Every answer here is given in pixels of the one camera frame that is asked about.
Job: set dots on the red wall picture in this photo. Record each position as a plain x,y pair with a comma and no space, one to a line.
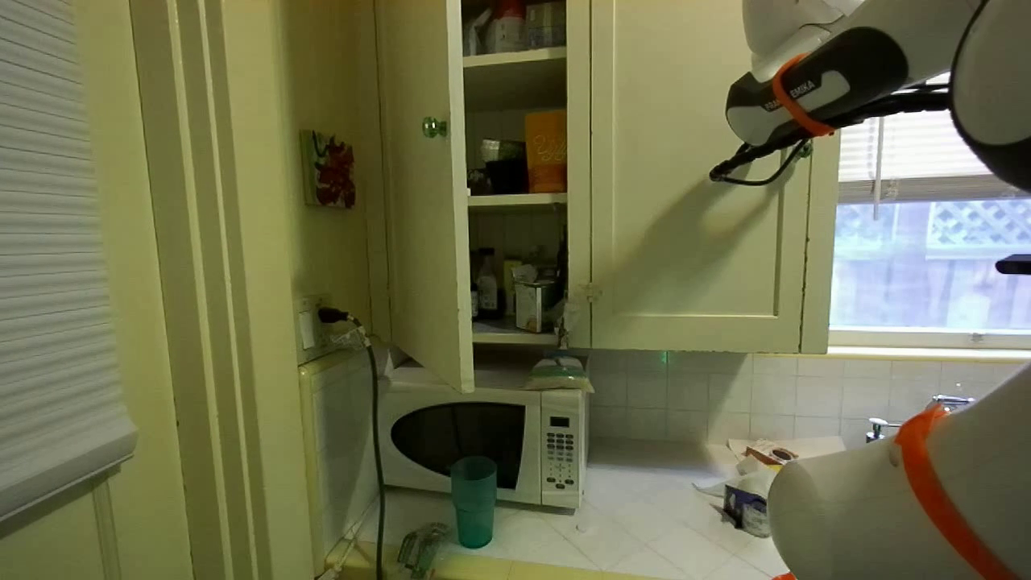
331,173

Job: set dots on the kitchen window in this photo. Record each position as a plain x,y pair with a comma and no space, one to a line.
917,241

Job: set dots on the green plastic cup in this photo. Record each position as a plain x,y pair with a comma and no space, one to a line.
474,501

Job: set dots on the cream cabinet door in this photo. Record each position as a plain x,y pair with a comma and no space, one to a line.
425,210

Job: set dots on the white coffee bag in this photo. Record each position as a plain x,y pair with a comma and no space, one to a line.
745,512

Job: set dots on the white microwave oven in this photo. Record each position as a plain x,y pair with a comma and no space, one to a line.
534,429

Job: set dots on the white right cabinet door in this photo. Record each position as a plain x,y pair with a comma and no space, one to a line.
685,262

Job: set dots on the green glass cabinet knob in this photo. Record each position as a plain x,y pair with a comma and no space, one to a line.
433,128

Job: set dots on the white window blind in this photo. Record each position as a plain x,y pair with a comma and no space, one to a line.
62,415

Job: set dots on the green packet on microwave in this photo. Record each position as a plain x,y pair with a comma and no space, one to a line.
557,372

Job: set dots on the orange box in cabinet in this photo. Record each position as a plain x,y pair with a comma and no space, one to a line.
546,151

